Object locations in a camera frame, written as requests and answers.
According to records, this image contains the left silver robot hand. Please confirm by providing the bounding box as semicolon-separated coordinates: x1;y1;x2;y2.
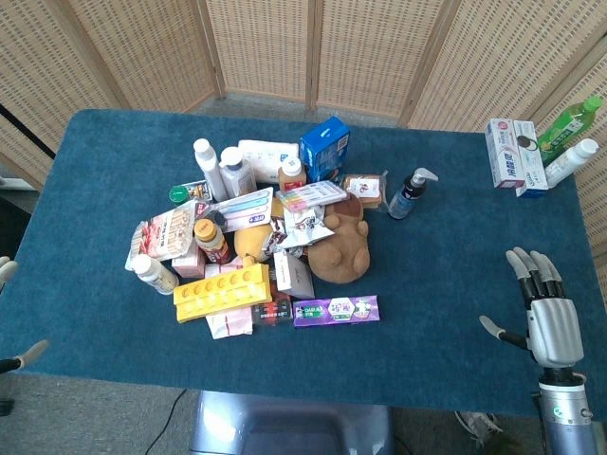
0;255;50;375

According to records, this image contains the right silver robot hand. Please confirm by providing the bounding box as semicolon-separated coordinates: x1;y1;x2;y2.
478;246;585;371

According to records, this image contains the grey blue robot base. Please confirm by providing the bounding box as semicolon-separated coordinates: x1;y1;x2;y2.
188;390;395;455

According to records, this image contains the small milky white bottle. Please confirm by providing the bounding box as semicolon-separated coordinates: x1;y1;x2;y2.
130;253;180;297

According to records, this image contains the white bottle round cap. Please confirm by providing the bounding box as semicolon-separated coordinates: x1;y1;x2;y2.
543;137;600;189

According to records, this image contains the green tea bottle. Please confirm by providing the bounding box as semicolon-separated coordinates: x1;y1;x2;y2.
536;96;604;168

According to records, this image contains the dark blue pump bottle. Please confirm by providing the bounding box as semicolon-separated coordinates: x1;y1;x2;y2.
387;167;440;221

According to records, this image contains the orange cap drink bottle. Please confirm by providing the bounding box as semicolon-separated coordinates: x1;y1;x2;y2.
193;218;233;265

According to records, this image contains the tall white cap bottle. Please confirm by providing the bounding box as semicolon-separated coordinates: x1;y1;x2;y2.
193;137;229;203

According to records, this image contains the grey bottle white cap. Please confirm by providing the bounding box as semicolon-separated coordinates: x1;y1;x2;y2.
218;146;259;199

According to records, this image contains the brown bottle white cap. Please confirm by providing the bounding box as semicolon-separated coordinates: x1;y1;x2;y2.
277;158;308;193

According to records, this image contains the red white snack bag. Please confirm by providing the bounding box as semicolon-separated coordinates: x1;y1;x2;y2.
124;199;212;272

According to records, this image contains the white blue carton box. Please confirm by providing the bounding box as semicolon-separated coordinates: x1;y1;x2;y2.
512;119;550;199

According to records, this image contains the pink box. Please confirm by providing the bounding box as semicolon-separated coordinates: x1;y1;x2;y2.
171;242;209;280

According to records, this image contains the red white toothpaste box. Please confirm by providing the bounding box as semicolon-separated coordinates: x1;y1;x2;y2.
484;118;526;191

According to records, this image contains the green lid can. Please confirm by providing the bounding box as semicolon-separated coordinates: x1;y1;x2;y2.
169;181;212;205

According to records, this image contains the yellow egg-shaped box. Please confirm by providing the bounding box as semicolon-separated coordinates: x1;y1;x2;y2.
172;263;273;324

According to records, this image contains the white pink paper packet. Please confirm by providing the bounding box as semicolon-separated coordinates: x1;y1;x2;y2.
205;304;255;340

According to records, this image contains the brown plush toy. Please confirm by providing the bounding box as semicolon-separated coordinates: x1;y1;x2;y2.
306;192;372;285

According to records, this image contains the brown bread snack pack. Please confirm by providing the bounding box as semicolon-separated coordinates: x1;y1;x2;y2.
341;173;386;209

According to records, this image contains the yellow plush toy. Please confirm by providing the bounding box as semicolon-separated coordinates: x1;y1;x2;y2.
232;197;285;269

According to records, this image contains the blue felt table cloth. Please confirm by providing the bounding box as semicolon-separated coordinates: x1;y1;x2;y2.
0;109;607;419

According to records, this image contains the black red small box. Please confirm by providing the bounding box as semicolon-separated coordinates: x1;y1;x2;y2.
249;291;294;327

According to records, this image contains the white small carton box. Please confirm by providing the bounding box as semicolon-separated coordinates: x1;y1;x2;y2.
272;250;316;300

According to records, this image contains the silver foil snack packet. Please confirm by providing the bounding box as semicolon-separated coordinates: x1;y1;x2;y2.
266;208;336;260

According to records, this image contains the coloured pen set pack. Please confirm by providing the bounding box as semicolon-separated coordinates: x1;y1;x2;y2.
275;180;349;213

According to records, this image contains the white tissue pack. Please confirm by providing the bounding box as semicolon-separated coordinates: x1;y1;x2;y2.
236;138;301;185

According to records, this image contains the blue biscuit box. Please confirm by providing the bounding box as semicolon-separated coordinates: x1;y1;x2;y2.
299;116;352;184

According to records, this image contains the wicker folding screen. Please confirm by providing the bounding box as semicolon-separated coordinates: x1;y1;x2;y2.
0;0;607;260

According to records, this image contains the black cable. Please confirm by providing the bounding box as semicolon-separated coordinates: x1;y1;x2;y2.
143;388;189;455

